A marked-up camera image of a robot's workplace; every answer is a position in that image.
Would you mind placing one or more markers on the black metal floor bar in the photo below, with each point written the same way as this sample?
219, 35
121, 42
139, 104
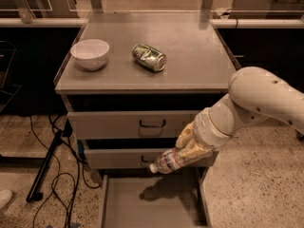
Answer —
34, 194

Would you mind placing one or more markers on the crushed green soda can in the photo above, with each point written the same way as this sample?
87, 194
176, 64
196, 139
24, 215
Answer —
149, 57

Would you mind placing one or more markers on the white shoe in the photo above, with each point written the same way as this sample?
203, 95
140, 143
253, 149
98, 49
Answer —
5, 198

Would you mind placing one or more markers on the grey bottom drawer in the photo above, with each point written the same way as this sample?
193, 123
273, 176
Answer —
153, 201

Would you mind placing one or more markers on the grey middle drawer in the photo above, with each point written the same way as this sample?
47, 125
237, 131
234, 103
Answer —
124, 153

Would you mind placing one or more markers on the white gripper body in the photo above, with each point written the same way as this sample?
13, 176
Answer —
206, 131

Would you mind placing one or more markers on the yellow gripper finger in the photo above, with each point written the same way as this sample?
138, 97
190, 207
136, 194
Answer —
186, 137
195, 151

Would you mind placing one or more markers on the grey drawer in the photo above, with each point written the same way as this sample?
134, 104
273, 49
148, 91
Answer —
124, 153
153, 201
133, 116

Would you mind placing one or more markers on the grey drawer cabinet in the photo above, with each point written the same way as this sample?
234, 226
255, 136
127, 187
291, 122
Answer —
196, 62

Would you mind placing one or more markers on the white ceramic bowl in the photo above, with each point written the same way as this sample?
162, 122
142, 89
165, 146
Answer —
90, 54

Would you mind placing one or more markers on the clear plastic water bottle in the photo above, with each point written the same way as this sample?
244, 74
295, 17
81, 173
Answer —
170, 161

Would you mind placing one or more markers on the grey top drawer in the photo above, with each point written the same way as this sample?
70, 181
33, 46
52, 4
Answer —
133, 116

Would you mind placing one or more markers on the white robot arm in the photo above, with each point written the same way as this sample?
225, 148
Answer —
254, 94

